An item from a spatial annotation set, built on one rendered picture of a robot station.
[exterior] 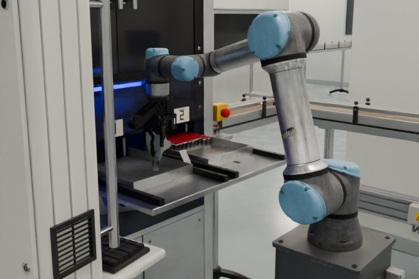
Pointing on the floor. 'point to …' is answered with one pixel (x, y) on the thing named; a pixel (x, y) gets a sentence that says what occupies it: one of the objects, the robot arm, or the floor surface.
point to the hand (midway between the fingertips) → (154, 156)
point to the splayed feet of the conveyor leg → (227, 274)
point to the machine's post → (201, 125)
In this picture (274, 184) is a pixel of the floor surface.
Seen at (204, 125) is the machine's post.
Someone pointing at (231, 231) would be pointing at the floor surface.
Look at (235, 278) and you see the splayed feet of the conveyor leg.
